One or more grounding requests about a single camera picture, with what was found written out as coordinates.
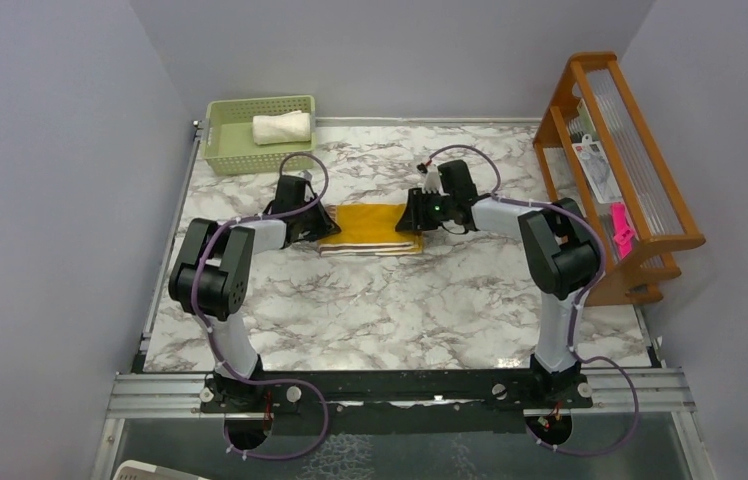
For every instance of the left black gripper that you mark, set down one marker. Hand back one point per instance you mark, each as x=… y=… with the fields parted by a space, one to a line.
x=324 y=227

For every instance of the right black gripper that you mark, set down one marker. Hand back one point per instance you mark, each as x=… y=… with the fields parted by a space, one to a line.
x=415 y=218

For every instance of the yellow bear towel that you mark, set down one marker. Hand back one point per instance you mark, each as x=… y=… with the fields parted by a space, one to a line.
x=369 y=230

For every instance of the green plastic basket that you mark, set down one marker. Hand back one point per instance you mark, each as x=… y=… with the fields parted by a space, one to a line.
x=248 y=136

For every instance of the white towel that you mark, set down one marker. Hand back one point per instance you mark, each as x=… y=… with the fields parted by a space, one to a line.
x=291 y=127

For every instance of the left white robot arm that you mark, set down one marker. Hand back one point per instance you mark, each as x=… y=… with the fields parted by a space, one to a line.
x=210 y=277

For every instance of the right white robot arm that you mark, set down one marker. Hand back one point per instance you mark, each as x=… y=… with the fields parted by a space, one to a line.
x=564 y=256

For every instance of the white paper package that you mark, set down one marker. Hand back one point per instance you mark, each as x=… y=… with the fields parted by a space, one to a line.
x=597 y=170

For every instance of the pink clip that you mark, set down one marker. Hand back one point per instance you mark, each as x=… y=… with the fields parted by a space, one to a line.
x=624 y=233

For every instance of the wooden rack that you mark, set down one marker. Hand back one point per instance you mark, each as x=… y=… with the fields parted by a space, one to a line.
x=593 y=97

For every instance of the white tray corner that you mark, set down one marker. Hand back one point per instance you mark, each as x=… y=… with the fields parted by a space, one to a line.
x=136 y=470

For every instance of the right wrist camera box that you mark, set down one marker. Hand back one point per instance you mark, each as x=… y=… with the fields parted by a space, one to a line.
x=431 y=182

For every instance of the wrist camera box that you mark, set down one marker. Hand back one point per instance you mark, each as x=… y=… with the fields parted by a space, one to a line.
x=304 y=175
x=431 y=182

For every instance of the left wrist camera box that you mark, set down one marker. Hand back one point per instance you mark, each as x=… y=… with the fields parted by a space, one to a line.
x=304 y=175

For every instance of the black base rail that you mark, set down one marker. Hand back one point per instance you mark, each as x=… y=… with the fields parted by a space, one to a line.
x=390 y=401

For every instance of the aluminium frame rail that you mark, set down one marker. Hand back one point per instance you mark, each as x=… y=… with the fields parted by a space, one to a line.
x=177 y=395

